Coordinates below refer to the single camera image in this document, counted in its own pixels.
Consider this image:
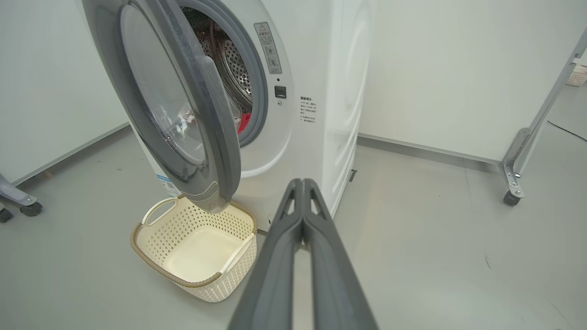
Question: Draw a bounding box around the grey warning sticker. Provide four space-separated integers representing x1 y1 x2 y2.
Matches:
254 22 283 75

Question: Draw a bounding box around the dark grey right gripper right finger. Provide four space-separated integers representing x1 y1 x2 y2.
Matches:
303 179 379 330

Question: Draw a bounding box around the printed instruction text label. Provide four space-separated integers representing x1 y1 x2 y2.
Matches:
300 96 317 125

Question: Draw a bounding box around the grey trolley leg with casters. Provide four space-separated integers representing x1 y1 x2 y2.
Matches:
0 173 43 224

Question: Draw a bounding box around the black floor cable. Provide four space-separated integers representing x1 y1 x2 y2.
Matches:
547 121 587 142

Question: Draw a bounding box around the metal partition leg with caster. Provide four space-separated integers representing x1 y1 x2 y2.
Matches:
499 27 587 207

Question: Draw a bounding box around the round glass washing machine door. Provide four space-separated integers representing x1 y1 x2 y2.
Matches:
82 0 242 214

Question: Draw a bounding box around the white front-load washing machine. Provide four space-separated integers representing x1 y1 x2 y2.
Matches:
76 0 377 234

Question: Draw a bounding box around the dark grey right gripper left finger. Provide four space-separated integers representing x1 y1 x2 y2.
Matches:
228 179 304 330

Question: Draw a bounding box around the blue energy label sticker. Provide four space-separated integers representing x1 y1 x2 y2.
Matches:
156 174 182 198

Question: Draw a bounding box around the cream perforated laundry basket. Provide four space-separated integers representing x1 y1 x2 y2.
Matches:
130 196 258 303

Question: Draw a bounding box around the white woven storage basket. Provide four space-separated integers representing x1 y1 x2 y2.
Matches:
565 63 587 88

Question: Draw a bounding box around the stainless steel washer drum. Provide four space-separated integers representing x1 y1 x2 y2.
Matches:
181 7 254 115

